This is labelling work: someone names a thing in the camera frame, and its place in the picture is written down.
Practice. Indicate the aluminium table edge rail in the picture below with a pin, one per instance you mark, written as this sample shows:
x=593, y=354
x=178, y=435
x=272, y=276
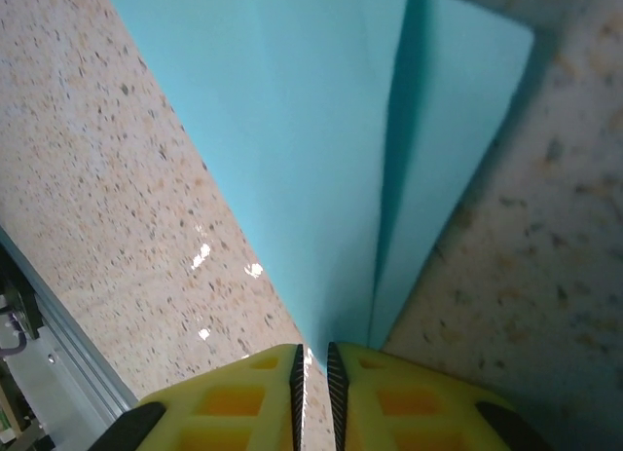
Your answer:
x=58, y=353

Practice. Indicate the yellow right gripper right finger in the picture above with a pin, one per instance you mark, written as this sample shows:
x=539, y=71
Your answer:
x=414, y=407

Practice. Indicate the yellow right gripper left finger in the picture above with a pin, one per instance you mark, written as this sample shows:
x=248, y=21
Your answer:
x=229, y=407

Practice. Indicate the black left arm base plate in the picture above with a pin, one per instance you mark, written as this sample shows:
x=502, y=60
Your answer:
x=22, y=305

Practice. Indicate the light blue cloth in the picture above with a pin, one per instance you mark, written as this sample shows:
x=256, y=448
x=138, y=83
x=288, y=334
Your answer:
x=316, y=154

